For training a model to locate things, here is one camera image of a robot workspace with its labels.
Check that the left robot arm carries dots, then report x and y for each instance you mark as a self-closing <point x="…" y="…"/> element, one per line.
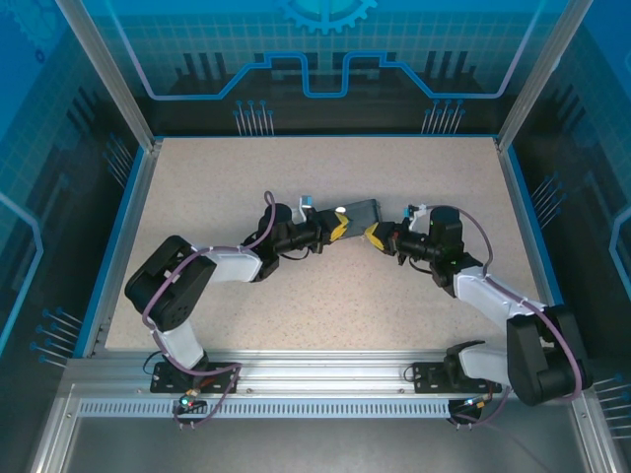
<point x="167" y="290"/>

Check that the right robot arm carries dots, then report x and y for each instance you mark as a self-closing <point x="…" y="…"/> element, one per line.
<point x="493" y="295"/>

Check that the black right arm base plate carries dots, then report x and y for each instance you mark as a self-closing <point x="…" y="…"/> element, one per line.
<point x="426" y="379"/>

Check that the starry night print box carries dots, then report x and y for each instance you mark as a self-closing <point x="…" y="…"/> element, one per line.
<point x="362" y="214"/>

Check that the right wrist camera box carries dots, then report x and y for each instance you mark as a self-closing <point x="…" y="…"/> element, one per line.
<point x="413" y="213"/>

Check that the aluminium mounting rail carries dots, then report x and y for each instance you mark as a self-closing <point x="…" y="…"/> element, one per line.
<point x="320" y="367"/>

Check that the aluminium frame post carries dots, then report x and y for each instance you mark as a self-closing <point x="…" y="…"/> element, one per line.
<point x="113" y="79"/>
<point x="537" y="79"/>

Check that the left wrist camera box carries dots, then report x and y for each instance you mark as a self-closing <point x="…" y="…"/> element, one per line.
<point x="305" y="204"/>

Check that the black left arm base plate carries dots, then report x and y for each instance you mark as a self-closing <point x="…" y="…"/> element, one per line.
<point x="224" y="382"/>

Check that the small LED connector board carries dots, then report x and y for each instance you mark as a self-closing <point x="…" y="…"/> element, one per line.
<point x="475" y="403"/>
<point x="189" y="400"/>

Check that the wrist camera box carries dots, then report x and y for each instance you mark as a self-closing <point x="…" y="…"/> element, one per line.
<point x="305" y="204"/>
<point x="413" y="213"/>

